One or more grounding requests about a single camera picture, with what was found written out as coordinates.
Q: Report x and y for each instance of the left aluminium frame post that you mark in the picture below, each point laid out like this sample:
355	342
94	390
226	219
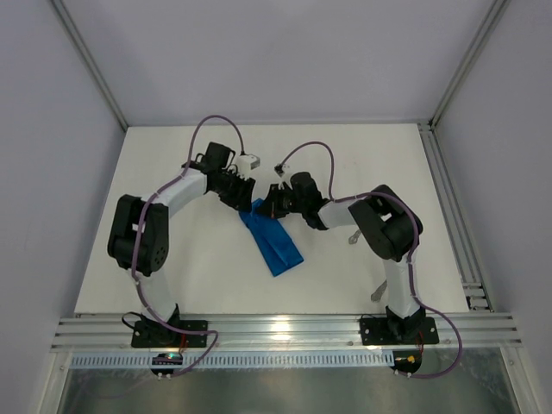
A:
72	31

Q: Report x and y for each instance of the aluminium frame post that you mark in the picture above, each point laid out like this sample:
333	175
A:
72	31
475	48

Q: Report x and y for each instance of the silver fork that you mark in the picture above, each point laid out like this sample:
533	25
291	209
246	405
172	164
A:
354	238

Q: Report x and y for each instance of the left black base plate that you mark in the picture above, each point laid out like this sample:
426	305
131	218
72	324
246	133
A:
151	334

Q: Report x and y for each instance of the slotted grey cable duct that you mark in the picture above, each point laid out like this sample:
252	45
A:
237	360

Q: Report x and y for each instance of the aluminium front rail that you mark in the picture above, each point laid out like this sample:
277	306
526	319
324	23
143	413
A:
278	332

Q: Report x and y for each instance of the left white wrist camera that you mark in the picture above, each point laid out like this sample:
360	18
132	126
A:
246	163

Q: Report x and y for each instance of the controller board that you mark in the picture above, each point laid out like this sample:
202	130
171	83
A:
406	363
164	365

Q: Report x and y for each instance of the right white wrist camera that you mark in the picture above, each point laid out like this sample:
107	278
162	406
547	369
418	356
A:
284	173

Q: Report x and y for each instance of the right controller board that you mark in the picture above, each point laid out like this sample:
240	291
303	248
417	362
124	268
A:
406	363

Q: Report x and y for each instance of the silver table knife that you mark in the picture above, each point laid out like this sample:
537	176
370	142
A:
379	292

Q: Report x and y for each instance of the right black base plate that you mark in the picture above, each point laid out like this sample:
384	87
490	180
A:
375	331

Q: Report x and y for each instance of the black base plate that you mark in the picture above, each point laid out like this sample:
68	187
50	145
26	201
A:
151	334
375	331

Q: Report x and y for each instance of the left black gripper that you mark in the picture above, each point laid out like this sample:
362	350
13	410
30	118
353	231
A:
241	195

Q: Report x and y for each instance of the blue satin napkin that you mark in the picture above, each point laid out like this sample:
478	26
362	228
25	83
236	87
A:
276	246

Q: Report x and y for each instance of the right aluminium frame post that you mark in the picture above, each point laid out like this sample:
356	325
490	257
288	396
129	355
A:
475	48

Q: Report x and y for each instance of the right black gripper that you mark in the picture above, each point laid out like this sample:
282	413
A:
277	203

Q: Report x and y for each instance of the right aluminium side rail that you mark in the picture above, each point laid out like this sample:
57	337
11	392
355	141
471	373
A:
477	296

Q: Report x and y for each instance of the left controller board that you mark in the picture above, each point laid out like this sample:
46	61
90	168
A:
164	365

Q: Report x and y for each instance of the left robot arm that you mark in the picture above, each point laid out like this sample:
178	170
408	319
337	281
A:
139	235

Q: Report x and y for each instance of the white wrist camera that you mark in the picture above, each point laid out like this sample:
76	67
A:
284	173
246	163

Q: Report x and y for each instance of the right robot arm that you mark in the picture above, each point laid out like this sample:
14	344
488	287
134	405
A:
389	227

